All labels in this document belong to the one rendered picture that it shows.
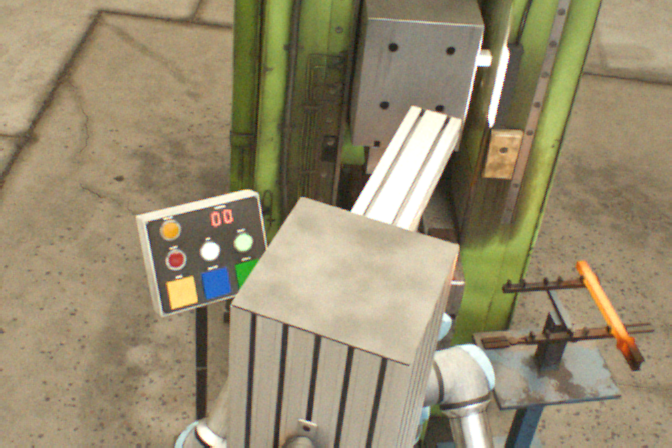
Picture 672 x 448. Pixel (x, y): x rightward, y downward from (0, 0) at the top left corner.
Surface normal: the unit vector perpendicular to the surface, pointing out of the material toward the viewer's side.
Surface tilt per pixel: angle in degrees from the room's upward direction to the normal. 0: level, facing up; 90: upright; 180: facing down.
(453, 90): 90
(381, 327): 0
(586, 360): 0
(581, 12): 90
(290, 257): 0
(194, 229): 60
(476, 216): 90
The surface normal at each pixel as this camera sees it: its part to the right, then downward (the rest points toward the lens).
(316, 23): 0.03, 0.63
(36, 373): 0.09, -0.77
